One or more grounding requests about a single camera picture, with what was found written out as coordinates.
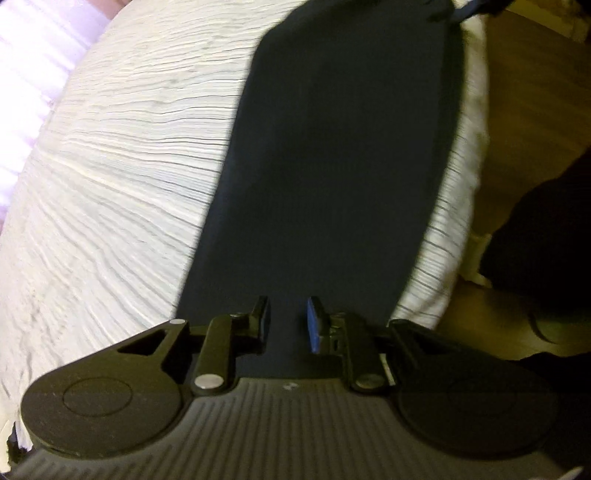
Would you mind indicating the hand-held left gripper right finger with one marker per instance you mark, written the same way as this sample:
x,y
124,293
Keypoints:
x,y
315,330

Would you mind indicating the navy pants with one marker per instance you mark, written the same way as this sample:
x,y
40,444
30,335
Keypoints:
x,y
332,161

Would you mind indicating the striped grey bedsheet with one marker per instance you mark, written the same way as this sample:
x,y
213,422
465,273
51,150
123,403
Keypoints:
x,y
115,184

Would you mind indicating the pink curtain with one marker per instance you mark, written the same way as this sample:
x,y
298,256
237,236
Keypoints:
x,y
27,69

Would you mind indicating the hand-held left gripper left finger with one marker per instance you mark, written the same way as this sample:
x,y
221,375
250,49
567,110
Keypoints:
x,y
264,318

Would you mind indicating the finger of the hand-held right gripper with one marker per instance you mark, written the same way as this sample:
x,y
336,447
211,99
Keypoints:
x,y
464,10

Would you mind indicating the person's dark trouser leg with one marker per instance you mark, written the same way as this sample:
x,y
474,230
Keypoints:
x,y
545,258

